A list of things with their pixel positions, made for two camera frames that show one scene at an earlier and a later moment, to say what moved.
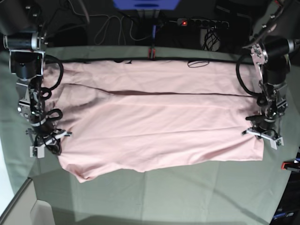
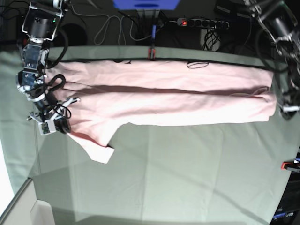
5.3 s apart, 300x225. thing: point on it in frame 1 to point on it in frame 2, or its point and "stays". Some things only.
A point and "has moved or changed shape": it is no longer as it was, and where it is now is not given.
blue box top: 146,4 stays
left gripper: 46,134 to 50,118
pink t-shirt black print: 138,114 has moved or changed shape
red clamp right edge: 294,165 stays
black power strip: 202,22 stays
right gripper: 266,123 to 291,99
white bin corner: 41,213 stays
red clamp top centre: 153,57 stays
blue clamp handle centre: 153,31 stays
